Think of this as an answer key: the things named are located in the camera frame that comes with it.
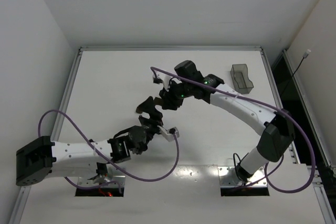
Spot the dark brown wood cube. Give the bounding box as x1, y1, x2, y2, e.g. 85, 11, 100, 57
135, 107, 142, 114

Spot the smoky transparent plastic bin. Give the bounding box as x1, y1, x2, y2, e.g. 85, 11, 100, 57
230, 64, 254, 94

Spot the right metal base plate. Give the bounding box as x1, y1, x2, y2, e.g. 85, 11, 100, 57
218, 165, 269, 189

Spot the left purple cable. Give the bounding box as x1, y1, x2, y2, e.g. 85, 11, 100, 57
38, 109, 181, 193

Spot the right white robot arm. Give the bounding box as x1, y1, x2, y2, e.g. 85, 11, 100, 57
153, 60, 294, 183

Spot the black wall cable white plug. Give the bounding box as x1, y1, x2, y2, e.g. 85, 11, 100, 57
283, 49, 311, 91

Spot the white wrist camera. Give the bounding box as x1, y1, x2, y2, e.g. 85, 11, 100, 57
159, 126, 180, 142
152, 73, 173, 90

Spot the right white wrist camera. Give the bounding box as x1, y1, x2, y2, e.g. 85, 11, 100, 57
152, 73, 173, 90

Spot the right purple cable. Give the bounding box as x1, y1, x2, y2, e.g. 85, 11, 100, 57
150, 66, 316, 194

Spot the metal base plate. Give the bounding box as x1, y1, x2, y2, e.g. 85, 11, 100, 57
218, 165, 269, 189
77, 166, 125, 189

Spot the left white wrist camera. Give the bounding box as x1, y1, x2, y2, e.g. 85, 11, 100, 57
159, 126, 180, 142

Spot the purple cable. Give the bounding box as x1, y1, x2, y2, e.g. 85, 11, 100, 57
150, 66, 316, 194
38, 109, 181, 193

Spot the dark brown arch block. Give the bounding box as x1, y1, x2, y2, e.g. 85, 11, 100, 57
154, 97, 164, 106

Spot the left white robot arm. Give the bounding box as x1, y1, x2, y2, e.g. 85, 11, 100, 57
16, 97, 163, 186

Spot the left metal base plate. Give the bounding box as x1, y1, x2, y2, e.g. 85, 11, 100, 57
77, 166, 125, 189

